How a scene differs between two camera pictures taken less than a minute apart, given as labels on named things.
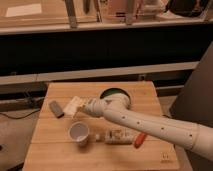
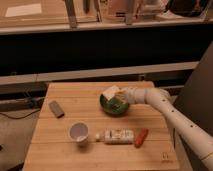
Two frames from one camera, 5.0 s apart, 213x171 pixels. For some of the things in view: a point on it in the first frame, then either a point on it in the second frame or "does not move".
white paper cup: [79, 132] does not move
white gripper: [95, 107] to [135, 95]
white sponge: [72, 106] to [111, 92]
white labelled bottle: [116, 136] does not move
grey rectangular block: [57, 111] does not move
